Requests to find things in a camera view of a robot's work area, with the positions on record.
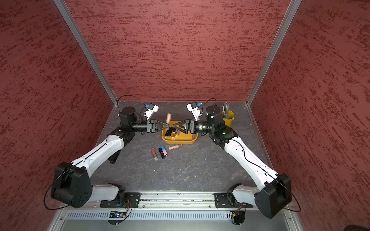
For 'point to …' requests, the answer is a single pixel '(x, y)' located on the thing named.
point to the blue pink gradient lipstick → (164, 150)
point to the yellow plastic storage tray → (182, 138)
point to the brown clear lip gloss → (153, 151)
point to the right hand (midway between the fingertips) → (177, 129)
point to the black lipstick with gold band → (166, 133)
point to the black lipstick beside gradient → (161, 152)
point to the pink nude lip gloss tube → (171, 147)
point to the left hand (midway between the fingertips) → (167, 129)
